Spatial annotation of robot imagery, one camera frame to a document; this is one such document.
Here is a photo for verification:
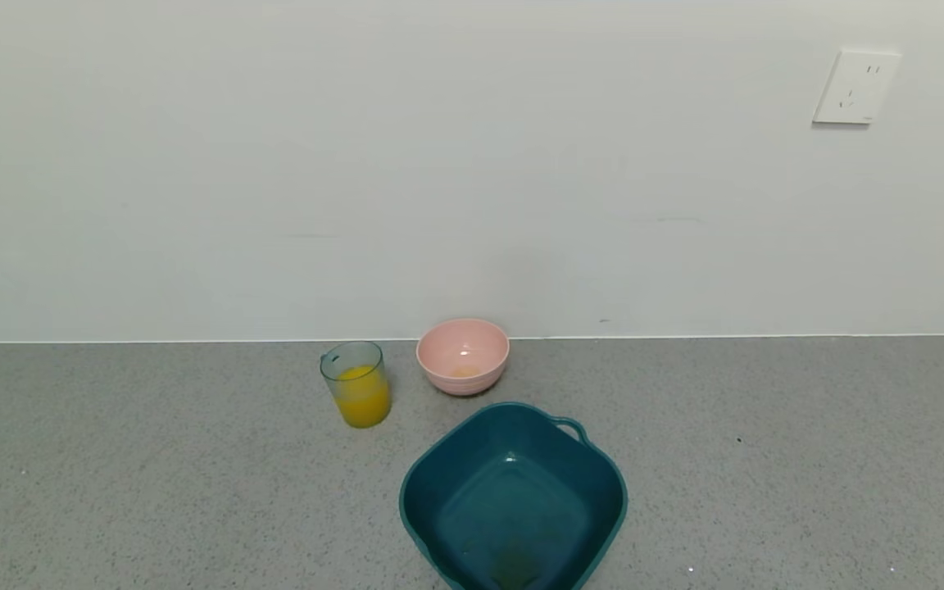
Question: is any clear ribbed plastic cup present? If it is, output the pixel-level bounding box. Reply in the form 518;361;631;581
320;341;392;429

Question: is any orange juice liquid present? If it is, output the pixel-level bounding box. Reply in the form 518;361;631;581
333;365;392;429

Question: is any pink plastic bowl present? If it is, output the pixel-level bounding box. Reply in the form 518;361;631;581
416;318;511;397

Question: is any teal square plastic basin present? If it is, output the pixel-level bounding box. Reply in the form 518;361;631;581
398;402;629;590

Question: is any white wall power outlet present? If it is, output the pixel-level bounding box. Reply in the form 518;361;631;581
812;49;902;125

